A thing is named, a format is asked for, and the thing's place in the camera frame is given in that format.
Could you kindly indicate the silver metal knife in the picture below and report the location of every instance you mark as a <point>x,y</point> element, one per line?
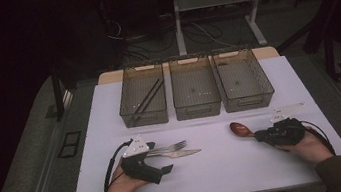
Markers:
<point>183,153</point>

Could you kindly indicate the person's left hand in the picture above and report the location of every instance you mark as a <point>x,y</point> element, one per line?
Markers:
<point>122,185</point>

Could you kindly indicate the silver metal fork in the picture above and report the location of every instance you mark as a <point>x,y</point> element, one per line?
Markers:
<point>172,147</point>

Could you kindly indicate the brown wooden spoon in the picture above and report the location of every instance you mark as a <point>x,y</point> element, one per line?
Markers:
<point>238,129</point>

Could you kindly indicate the white table cover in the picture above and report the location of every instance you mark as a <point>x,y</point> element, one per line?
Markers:
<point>220,176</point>

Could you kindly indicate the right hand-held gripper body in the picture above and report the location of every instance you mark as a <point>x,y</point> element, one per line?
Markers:
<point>284,132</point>

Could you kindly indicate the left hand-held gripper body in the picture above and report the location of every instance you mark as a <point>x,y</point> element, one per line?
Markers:
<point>140,169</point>

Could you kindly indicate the person's right hand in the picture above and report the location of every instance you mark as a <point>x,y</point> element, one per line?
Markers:
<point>314,150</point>

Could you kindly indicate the white metal desk frame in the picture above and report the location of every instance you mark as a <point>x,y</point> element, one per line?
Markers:
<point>178,24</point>

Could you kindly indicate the clear brown plastic bin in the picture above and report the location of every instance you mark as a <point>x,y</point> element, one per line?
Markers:
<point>140,80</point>
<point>243,80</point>
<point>195,89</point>

